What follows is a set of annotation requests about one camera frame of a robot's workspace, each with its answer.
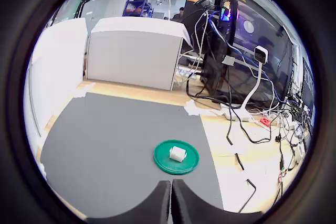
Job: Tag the white partition panel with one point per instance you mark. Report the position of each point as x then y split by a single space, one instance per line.
29 103
60 64

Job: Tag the black monitor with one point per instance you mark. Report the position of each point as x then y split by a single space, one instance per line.
190 11
308 82

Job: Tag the white camera on gooseneck stand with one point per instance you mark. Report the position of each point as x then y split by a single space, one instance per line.
260 54

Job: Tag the small white plastic terminal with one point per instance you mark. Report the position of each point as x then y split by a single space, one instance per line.
178 153

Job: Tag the white cardboard box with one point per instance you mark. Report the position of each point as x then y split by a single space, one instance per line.
131 58

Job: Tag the round green lid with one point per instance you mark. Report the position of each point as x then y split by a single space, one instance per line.
162 161

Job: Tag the dark grey mat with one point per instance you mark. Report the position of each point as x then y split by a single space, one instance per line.
105 142

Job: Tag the white power strip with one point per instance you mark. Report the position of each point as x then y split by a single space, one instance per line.
244 116
187 72

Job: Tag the person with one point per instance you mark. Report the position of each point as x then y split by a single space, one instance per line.
179 14

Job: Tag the blue shelf rack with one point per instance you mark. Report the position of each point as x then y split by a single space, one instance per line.
139 9

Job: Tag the black computer tower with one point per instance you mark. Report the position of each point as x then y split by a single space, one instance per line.
275 58

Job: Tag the white gooseneck pole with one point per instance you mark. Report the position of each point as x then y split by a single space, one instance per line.
170 3

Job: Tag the white masking tape piece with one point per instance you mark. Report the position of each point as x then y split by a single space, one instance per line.
193 108
242 175
43 171
81 94
233 149

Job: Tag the small red box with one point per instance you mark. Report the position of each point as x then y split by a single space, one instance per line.
265 121

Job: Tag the grey tape patch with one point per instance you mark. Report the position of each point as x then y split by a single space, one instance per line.
228 61

